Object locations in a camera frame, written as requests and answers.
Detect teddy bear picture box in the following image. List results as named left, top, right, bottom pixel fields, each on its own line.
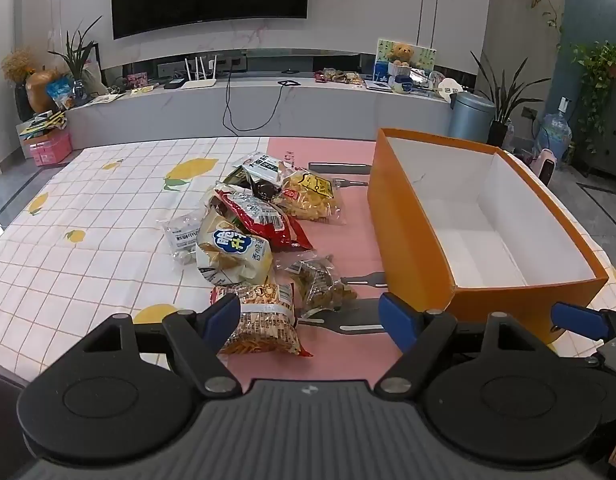
left=375, top=39, right=437, bottom=78

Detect yellow snack packet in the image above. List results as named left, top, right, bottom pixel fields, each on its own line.
left=273, top=170, right=346, bottom=225

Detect trailing green potted plant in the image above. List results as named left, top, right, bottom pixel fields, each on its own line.
left=570, top=42, right=616, bottom=153

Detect pink storage box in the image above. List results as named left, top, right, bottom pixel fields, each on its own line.
left=22, top=130, right=73, bottom=167

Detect pile of small snacks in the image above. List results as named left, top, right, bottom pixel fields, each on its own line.
left=315, top=67, right=363, bottom=86

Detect red snack packet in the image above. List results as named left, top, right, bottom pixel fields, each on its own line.
left=210, top=185, right=315, bottom=252

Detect white tv console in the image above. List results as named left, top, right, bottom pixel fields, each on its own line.
left=65, top=72, right=456, bottom=151

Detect orange gourd vase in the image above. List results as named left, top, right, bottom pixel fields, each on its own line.
left=26, top=69, right=61, bottom=113

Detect long-leaf plant glass vase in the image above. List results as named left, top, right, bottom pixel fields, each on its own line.
left=48, top=16, right=104, bottom=106

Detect blue water jug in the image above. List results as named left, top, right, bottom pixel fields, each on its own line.
left=538, top=100, right=574, bottom=163

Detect dried yellow flowers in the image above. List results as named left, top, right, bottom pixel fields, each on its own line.
left=0, top=49, right=38, bottom=121

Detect pile of yellow black packets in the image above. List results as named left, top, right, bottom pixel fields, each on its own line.
left=18, top=110, right=68, bottom=137

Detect pink heater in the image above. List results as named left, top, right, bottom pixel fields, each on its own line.
left=533, top=149, right=560, bottom=183

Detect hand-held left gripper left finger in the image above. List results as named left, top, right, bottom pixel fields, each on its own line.
left=82, top=292, right=243, bottom=400

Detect orange cardboard box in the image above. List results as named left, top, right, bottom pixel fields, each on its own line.
left=367, top=128, right=610, bottom=346

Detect long-leaf plant black pot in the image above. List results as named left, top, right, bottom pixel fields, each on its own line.
left=470, top=50, right=551, bottom=148

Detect striped orange snack packet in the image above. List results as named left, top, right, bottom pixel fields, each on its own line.
left=210, top=282, right=313, bottom=359

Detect grey trash can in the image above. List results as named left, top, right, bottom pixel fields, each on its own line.
left=448, top=91, right=496, bottom=145

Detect clear plastic bag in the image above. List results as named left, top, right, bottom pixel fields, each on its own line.
left=410, top=67, right=441, bottom=96

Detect dark brown snack packet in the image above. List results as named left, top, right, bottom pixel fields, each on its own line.
left=248, top=180, right=283, bottom=202

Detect dark green seaweed packet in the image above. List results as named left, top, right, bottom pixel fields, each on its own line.
left=223, top=165, right=253, bottom=188

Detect white round power strip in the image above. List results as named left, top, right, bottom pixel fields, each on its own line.
left=435, top=77, right=464, bottom=100

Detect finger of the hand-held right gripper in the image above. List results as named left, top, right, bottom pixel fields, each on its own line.
left=550, top=301, right=616, bottom=343

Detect checked lemon tablecloth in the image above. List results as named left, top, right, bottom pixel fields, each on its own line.
left=0, top=136, right=616, bottom=396

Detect black cable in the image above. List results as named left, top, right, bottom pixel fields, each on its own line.
left=222, top=67, right=301, bottom=136

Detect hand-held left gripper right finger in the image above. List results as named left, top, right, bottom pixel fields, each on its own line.
left=374, top=292, right=549, bottom=401

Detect white chips packet blue logo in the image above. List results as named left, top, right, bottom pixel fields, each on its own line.
left=195, top=210, right=275, bottom=286

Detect clear packet white label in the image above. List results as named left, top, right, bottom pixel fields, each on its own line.
left=163, top=212, right=209, bottom=266

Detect blue snack bag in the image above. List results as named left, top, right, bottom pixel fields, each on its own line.
left=46, top=76, right=76, bottom=110

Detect white router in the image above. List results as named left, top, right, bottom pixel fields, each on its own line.
left=182, top=54, right=219, bottom=91

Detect clear packet green-brown snacks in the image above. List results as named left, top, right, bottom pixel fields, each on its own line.
left=280, top=255, right=359, bottom=318

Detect dark grey cabinet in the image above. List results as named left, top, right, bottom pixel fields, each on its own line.
left=573, top=80, right=616, bottom=181

